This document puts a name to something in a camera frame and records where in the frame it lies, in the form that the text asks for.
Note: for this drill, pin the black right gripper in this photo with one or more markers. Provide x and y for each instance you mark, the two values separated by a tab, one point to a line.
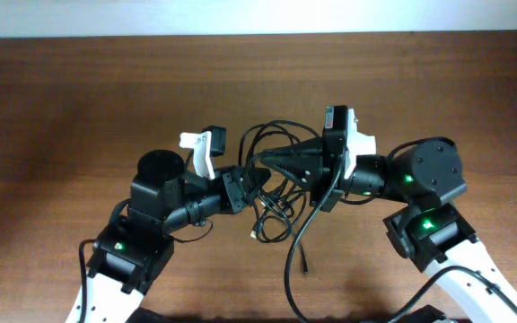
330	165

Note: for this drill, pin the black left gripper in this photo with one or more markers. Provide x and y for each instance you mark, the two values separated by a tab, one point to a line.
238	196

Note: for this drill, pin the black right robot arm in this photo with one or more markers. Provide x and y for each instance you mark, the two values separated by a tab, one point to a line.
425	176

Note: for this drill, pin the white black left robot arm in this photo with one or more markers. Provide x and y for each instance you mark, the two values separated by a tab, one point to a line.
138	242

